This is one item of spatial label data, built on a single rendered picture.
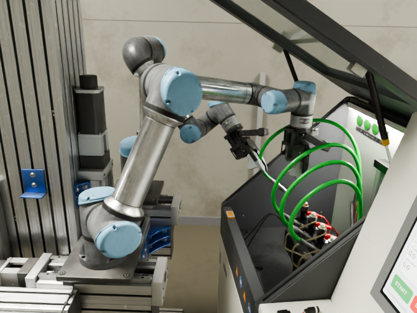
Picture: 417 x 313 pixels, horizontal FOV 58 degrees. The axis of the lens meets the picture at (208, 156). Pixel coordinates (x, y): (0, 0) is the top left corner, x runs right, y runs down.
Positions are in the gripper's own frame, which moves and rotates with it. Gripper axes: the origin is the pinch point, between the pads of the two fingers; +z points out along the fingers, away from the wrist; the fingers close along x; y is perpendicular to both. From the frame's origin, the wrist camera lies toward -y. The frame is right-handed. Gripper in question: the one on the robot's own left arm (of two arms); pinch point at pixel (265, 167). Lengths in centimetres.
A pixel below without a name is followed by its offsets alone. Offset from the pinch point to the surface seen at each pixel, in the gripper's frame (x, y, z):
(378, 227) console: 35, -29, 33
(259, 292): 32.3, 13.2, 34.6
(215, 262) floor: -111, 114, 28
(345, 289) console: 32, -12, 44
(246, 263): 20.5, 18.1, 26.2
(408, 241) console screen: 45, -35, 37
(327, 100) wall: -172, -15, -33
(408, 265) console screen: 47, -32, 41
